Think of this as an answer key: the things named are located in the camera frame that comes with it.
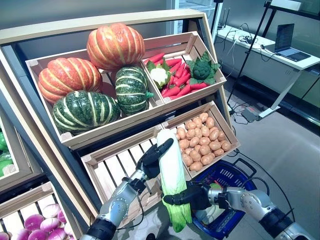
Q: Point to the purple white toy onion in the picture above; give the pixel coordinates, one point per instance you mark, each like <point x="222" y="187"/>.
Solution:
<point x="50" y="224"/>
<point x="68" y="228"/>
<point x="51" y="210"/>
<point x="61" y="216"/>

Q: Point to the wooden slatted cabbage crate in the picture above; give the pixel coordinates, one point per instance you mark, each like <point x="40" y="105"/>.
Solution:
<point x="120" y="147"/>

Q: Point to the blue plastic shopping basket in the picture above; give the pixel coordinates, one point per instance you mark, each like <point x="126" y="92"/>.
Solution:
<point x="212" y="170"/>

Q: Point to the wooden carrot crate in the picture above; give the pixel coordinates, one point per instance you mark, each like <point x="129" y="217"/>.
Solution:
<point x="200" y="93"/>

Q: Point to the toy green broccoli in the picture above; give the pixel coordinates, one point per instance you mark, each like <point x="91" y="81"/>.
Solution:
<point x="201" y="70"/>

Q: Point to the black metal glass shelving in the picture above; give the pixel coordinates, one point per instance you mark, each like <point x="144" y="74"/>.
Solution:
<point x="312" y="16"/>

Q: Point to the white box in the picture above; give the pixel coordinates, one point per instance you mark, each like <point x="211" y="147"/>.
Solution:
<point x="285" y="4"/>

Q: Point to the wooden potato crate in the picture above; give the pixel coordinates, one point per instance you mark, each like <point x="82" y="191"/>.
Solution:
<point x="223" y="122"/>

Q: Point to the red toy carrot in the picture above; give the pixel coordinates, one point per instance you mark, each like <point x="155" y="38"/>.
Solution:
<point x="155" y="58"/>
<point x="171" y="92"/>
<point x="173" y="62"/>
<point x="198" y="86"/>

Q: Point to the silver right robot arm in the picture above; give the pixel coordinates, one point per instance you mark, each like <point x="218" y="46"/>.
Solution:
<point x="250" y="200"/>

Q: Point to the wooden pumpkin crate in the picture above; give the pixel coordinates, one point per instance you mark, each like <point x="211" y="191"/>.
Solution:
<point x="112" y="128"/>

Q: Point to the grey power adapter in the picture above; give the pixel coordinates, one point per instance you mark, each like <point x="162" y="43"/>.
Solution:
<point x="250" y="115"/>

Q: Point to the wooden green produce crate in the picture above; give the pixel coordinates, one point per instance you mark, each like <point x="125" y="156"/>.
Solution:
<point x="27" y="160"/>

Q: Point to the green toy vegetable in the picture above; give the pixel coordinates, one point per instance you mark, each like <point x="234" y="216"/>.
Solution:
<point x="2" y="141"/>
<point x="5" y="165"/>

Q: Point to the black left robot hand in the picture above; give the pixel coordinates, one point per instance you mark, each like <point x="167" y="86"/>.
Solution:
<point x="152" y="162"/>

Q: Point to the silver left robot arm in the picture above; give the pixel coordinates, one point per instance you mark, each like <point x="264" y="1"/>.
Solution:
<point x="117" y="207"/>

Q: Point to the black router with antennas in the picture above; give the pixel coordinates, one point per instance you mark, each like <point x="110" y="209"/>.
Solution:
<point x="220" y="26"/>

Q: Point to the green striped pumpkin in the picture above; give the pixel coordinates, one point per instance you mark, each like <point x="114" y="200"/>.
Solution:
<point x="131" y="90"/>
<point x="85" y="112"/>

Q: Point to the wooden onion crate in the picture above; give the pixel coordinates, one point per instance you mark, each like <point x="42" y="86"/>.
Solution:
<point x="25" y="198"/>

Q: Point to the black tripod stand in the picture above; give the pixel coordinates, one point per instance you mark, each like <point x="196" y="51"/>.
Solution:
<point x="248" y="53"/>

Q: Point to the white desk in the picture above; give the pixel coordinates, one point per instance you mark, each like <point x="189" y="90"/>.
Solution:
<point x="313" y="63"/>

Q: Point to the brown toy potato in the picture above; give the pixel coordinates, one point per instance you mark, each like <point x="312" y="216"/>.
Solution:
<point x="226" y="145"/>
<point x="187" y="159"/>
<point x="218" y="152"/>
<point x="195" y="166"/>
<point x="203" y="117"/>
<point x="206" y="159"/>

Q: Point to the black camera pole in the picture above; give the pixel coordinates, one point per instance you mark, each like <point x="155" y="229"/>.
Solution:
<point x="218" y="1"/>

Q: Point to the grey open laptop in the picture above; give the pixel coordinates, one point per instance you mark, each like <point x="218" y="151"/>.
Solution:
<point x="285" y="37"/>

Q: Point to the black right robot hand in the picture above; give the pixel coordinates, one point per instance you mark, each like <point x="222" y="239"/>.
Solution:
<point x="197" y="196"/>

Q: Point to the toy white cauliflower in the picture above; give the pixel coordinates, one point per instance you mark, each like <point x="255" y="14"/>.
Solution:
<point x="158" y="73"/>

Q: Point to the orange striped pumpkin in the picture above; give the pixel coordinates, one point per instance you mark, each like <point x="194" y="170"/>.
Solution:
<point x="67" y="77"/>
<point x="115" y="45"/>

